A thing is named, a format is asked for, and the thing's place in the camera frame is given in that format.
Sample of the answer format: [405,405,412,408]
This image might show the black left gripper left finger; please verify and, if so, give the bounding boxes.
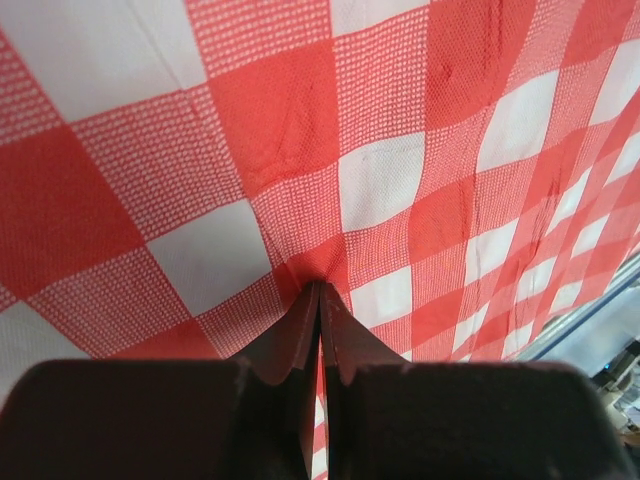
[1,283,320,479]

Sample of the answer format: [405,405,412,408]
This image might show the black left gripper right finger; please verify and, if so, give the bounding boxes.
[319,284,636,479]

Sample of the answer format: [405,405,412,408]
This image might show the red white checkered cloth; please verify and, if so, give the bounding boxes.
[0,0,640,476]

